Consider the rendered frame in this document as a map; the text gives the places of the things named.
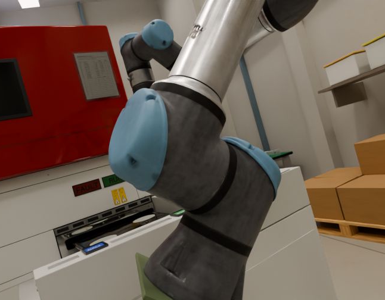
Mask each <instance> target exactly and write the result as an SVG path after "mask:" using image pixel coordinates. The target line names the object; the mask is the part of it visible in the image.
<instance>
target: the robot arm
mask: <svg viewBox="0 0 385 300"><path fill-rule="evenodd" d="M318 1H319V0H206V1H205V3H204V5H203V7H202V9H201V11H200V13H199V15H198V17H197V19H196V21H195V23H194V25H193V27H192V29H191V31H190V33H189V35H188V37H187V39H186V41H185V43H184V45H183V47H181V46H180V45H179V44H177V43H176V42H175V41H174V40H173V38H174V34H173V30H172V29H171V28H170V26H169V25H168V24H167V23H166V22H165V21H163V20H160V19H156V20H153V21H152V22H150V23H148V24H147V25H146V26H145V27H144V28H143V29H142V30H141V31H140V32H139V33H128V34H126V35H125V36H122V37H121V38H120V39H119V46H120V53H121V55H122V58H123V62H124V64H125V68H126V72H127V75H128V80H129V82H130V85H131V88H132V91H133V95H132V96H131V97H130V98H129V100H128V101H127V103H126V106H125V108H124V109H122V111H121V113H120V115H119V117H118V119H117V121H116V124H115V127H114V129H113V132H112V135H111V139H110V144H109V149H108V160H109V164H110V168H111V170H112V171H113V173H114V174H115V175H116V176H117V177H119V178H121V179H123V180H124V181H126V182H128V183H130V184H132V185H133V186H134V187H135V188H136V189H138V190H140V191H146V192H148V193H150V194H152V195H154V196H156V197H158V198H160V199H162V200H164V201H166V202H168V203H171V204H173V205H175V206H177V207H179V208H181V209H183V210H185V212H184V214H183V216H182V218H181V220H180V222H179V224H178V226H177V227H176V229H175V230H174V231H173V232H172V233H171V234H170V235H169V236H168V237H167V238H166V239H165V240H164V242H163V243H162V244H161V245H160V246H159V247H158V248H157V249H156V250H155V251H154V252H153V253H152V254H151V256H150V257H149V259H148V261H147V263H146V265H145V267H144V274H145V276H146V277H147V279H148V280H149V281H150V282H151V283H152V284H153V285H154V286H155V287H156V288H158V289H159V290H160V291H162V292H163V293H164V294H165V295H167V296H168V297H170V298H171V299H173V300H243V289H244V278H245V271H246V263H247V260H248V258H249V255H250V253H251V251H252V248H253V246H254V243H255V241H256V239H257V237H258V234H259V232H260V230H261V228H262V225H263V222H264V221H265V218H266V216H267V214H268V211H269V209H270V207H271V204H272V202H273V201H275V198H276V197H277V190H278V187H279V185H280V181H281V171H280V168H279V167H278V165H277V164H276V162H275V161H274V160H273V159H272V158H271V157H270V156H269V155H268V154H266V153H265V152H263V151H262V150H261V149H259V148H258V147H254V146H252V145H251V144H250V143H249V142H246V141H244V140H242V139H239V138H236V137H232V136H225V137H222V138H220V134H221V132H222V129H223V127H224V124H225V122H226V113H225V111H224V109H223V107H222V105H221V104H222V101H223V99H224V97H225V94H226V92H227V90H228V87H229V85H230V82H231V80H232V78H233V76H234V73H235V71H236V69H237V66H238V63H239V62H240V59H241V57H242V54H243V52H244V50H245V49H246V48H248V47H249V46H251V45H252V44H254V43H256V42H258V41H260V40H261V39H263V38H265V37H267V36H268V35H270V34H271V33H273V32H275V31H277V32H281V33H282V32H284V31H286V30H288V29H290V28H292V27H293V26H295V25H296V24H297V23H299V22H300V21H302V20H303V19H304V18H305V17H306V16H307V15H308V14H309V13H310V12H311V11H312V9H313V8H314V6H315V5H316V4H317V2H318ZM152 59H154V60H156V61H157V62H158V63H159V64H161V65H162V66H163V67H165V68H166V69H168V70H169V71H170V74H169V76H168V78H167V79H164V80H159V81H155V79H154V74H153V71H152V68H151V64H150V60H152Z"/></svg>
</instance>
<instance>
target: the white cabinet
mask: <svg viewBox="0 0 385 300"><path fill-rule="evenodd" d="M243 300H337V296H336V292H335V289H334V285H333V281H332V279H331V275H330V271H329V268H328V264H327V260H326V257H325V254H324V250H323V247H322V243H321V239H320V237H319V233H318V229H317V226H316V222H315V218H314V216H313V212H312V207H311V205H307V206H305V207H303V208H301V209H299V210H297V211H296V212H294V213H292V214H290V215H288V216H286V217H284V218H282V219H281V220H279V221H277V222H275V223H273V224H272V225H270V226H268V227H266V228H264V229H262V230H260V232H259V234H258V237H257V239H256V241H255V243H254V246H253V248H252V251H251V253H250V255H249V258H248V260H247V263H246V271H245V278H244V289H243Z"/></svg>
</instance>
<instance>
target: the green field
mask: <svg viewBox="0 0 385 300"><path fill-rule="evenodd" d="M103 181H104V185H105V187H106V186H109V185H113V184H115V183H119V182H122V181H124V180H123V179H121V178H119V177H117V176H116V175H112V176H108V177H105V178H103Z"/></svg>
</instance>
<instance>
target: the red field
mask: <svg viewBox="0 0 385 300"><path fill-rule="evenodd" d="M73 188H74V192H75V195H80V194H82V193H86V192H90V191H92V190H95V189H99V188H101V187H100V183H99V180H94V181H92V182H88V183H84V184H81V185H77V186H74V187H73Z"/></svg>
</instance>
